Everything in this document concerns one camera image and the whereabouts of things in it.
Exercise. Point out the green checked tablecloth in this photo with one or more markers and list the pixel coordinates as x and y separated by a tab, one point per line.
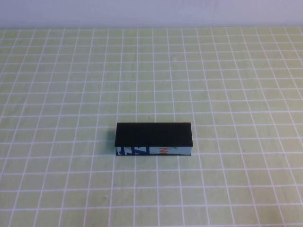
151	71

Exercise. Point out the black printed glasses case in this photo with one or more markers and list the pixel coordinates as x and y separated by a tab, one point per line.
154	134

